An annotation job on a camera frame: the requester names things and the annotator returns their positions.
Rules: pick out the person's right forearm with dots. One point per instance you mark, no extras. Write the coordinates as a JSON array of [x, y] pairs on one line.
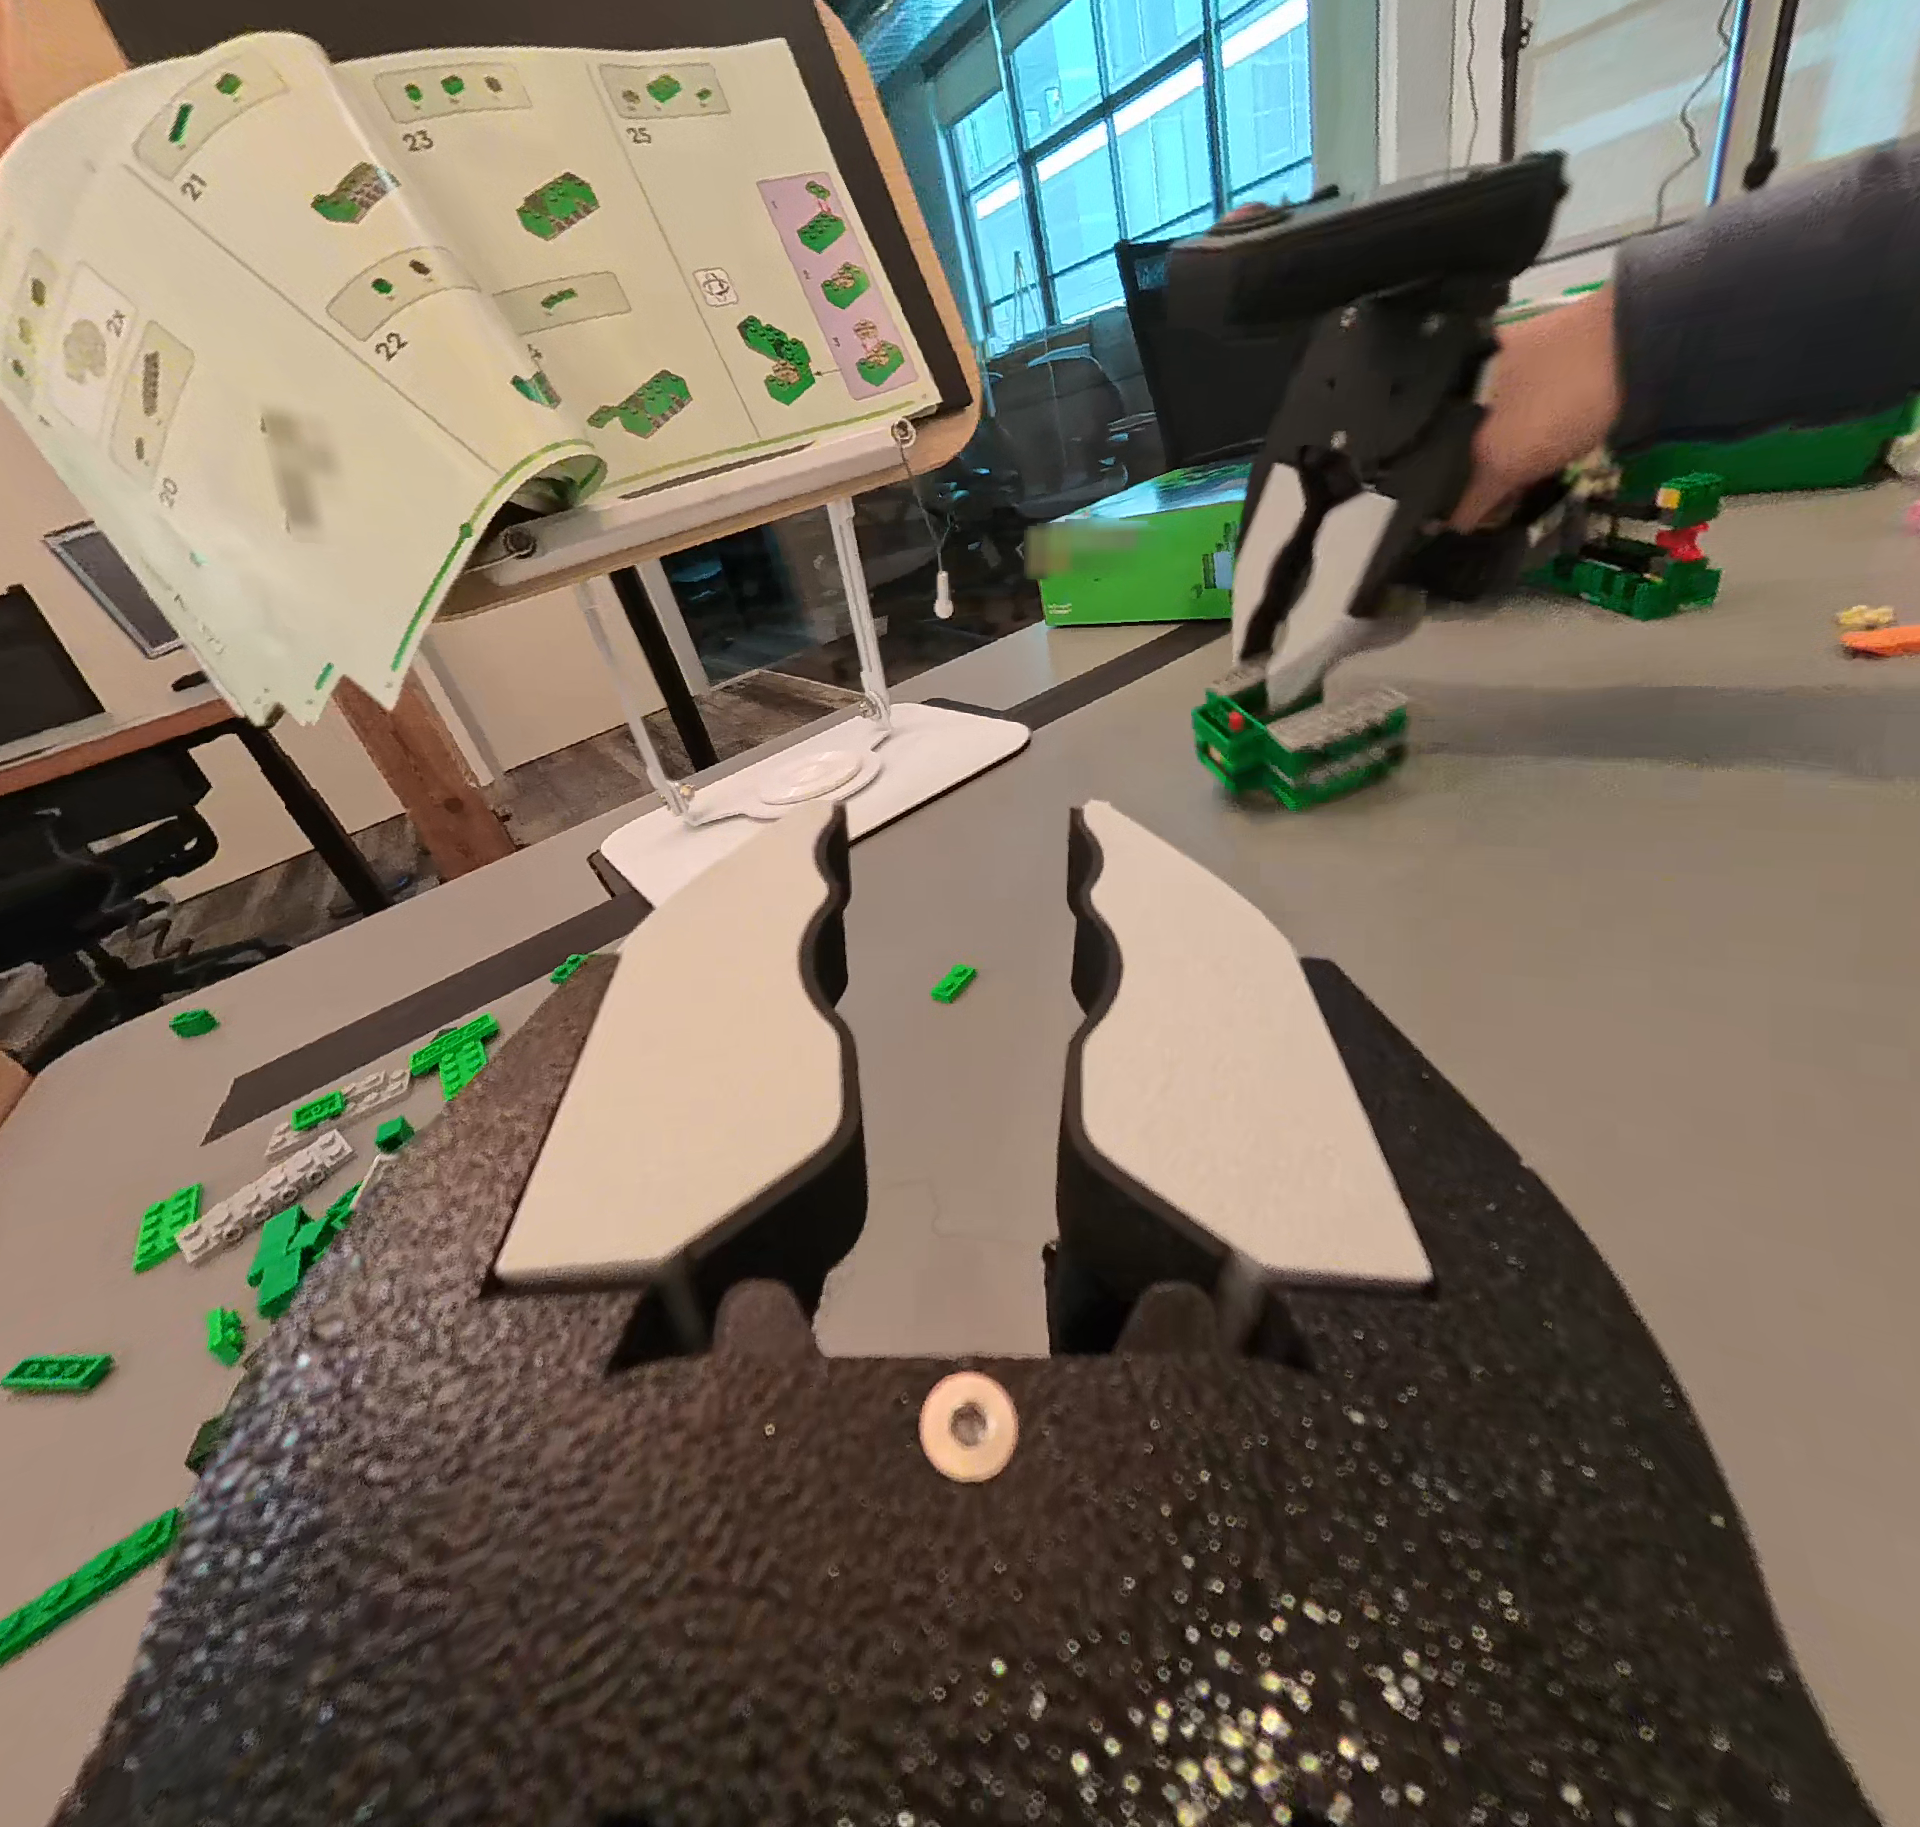
[[1774, 298]]

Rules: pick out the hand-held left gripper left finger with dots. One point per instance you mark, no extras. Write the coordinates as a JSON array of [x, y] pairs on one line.
[[704, 1062]]

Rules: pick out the pile of green toy bricks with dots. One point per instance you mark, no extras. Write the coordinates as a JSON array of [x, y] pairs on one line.
[[284, 1248]]

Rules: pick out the orange toy piece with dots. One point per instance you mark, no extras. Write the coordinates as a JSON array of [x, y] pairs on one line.
[[1882, 635]]

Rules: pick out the green brick assembly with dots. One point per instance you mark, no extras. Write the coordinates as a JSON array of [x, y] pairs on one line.
[[1314, 757]]

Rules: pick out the green and black brick model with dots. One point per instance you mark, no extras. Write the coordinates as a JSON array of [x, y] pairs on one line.
[[1640, 569]]

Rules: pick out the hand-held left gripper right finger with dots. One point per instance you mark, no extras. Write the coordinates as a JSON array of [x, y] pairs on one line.
[[1227, 1092]]

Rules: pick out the person's right hand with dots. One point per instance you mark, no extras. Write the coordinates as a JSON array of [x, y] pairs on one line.
[[1547, 402]]

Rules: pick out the black office chair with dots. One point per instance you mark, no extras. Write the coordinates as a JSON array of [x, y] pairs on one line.
[[94, 867]]

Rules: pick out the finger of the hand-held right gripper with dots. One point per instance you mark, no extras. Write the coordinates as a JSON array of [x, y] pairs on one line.
[[1260, 554], [1341, 580]]

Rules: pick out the long light grey toy plate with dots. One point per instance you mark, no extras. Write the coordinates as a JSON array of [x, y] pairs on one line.
[[261, 1209]]

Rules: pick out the grey desk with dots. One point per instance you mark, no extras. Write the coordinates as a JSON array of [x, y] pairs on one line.
[[1576, 959]]

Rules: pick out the green toy set box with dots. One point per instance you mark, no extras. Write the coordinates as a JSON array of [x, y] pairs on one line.
[[1143, 554]]

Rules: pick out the pale green instruction booklet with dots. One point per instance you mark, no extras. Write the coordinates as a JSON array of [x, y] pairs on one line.
[[451, 283]]

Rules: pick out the green flat box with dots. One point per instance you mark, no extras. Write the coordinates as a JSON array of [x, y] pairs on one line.
[[1800, 455]]

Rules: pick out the small green toy brick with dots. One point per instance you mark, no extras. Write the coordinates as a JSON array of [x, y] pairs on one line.
[[955, 982]]

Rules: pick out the white book stand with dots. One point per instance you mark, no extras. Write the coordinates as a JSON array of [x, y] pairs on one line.
[[900, 757]]

